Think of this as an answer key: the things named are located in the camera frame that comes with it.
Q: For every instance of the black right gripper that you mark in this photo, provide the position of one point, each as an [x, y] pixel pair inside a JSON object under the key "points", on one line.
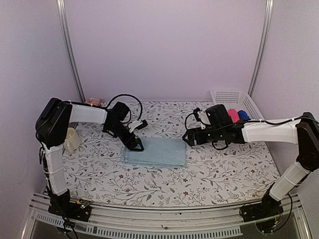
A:
{"points": [[200, 140]]}

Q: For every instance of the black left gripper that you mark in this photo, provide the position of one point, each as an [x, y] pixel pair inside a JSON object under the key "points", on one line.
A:
{"points": [[127, 143]]}

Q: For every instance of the dark blue towel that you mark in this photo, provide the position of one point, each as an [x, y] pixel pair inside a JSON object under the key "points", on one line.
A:
{"points": [[243, 115]]}

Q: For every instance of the light blue towel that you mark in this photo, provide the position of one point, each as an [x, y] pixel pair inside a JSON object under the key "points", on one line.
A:
{"points": [[158, 152]]}

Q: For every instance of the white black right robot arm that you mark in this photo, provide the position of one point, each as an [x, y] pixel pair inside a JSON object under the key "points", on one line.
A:
{"points": [[302, 131]]}

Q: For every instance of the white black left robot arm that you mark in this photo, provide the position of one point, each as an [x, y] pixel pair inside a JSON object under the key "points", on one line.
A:
{"points": [[51, 131]]}

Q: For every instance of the pink rolled towel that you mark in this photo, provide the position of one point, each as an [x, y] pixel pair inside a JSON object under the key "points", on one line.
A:
{"points": [[234, 115]]}

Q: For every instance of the white plastic basket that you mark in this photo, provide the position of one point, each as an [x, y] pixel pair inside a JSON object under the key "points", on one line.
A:
{"points": [[238, 100]]}

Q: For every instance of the cream ceramic mug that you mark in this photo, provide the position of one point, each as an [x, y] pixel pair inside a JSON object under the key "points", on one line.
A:
{"points": [[72, 140]]}

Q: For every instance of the floral tablecloth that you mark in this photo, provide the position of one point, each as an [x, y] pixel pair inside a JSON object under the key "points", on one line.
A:
{"points": [[211, 176]]}

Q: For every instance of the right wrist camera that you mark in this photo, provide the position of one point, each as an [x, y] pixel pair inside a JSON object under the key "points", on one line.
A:
{"points": [[218, 116]]}

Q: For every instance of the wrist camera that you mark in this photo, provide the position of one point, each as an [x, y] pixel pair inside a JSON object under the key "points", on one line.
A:
{"points": [[121, 110], [218, 116]]}

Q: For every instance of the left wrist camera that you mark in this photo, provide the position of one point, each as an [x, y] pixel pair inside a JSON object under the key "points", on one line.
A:
{"points": [[121, 110]]}

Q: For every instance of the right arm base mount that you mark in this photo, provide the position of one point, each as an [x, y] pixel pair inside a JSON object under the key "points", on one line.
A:
{"points": [[251, 212]]}

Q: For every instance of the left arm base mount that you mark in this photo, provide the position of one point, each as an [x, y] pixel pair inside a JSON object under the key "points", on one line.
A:
{"points": [[69, 210]]}

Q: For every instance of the aluminium front rail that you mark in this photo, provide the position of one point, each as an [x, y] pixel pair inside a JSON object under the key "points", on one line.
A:
{"points": [[109, 221]]}

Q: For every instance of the left aluminium frame post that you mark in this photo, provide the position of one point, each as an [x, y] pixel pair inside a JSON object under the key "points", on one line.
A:
{"points": [[70, 54]]}

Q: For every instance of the aluminium frame post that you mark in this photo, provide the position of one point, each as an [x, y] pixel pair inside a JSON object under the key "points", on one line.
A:
{"points": [[70, 54], [262, 46]]}

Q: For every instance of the right aluminium frame post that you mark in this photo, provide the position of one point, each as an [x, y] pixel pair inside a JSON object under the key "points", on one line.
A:
{"points": [[262, 46]]}

